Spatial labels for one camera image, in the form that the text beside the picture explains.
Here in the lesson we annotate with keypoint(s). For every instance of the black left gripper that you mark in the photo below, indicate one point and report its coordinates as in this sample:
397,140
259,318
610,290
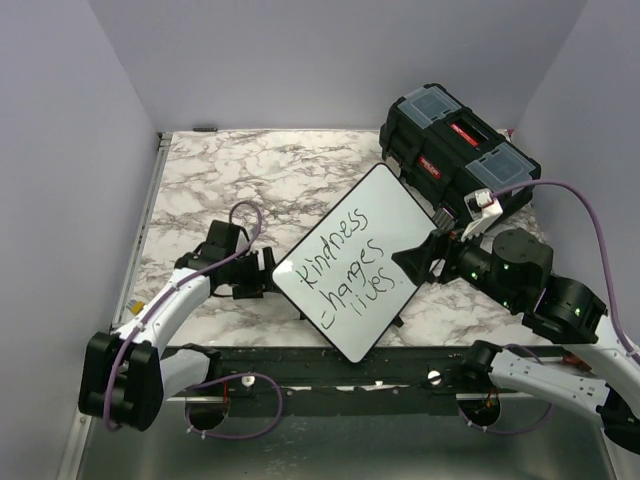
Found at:
262,278

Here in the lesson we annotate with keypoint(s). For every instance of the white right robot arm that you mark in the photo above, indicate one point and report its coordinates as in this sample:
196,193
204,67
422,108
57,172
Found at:
517,273

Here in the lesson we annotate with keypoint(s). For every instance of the white framed whiteboard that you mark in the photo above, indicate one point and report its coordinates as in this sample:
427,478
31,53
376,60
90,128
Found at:
341,274

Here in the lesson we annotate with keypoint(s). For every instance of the yellow small object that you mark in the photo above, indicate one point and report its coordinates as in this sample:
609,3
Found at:
135,306

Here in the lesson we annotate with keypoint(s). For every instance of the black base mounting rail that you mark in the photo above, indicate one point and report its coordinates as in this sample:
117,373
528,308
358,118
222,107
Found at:
319,381

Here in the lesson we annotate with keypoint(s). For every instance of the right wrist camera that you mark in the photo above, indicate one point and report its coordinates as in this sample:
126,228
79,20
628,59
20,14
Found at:
484,211

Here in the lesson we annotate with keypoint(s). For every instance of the black red toolbox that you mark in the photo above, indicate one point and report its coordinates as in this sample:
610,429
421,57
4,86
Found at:
442,149

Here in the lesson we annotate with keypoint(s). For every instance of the aluminium frame rail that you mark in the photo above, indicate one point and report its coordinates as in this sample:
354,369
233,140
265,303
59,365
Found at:
81,423

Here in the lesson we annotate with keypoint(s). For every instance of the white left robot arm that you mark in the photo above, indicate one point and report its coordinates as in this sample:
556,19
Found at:
127,375

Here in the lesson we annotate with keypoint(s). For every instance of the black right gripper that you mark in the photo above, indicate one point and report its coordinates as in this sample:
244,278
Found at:
414,261

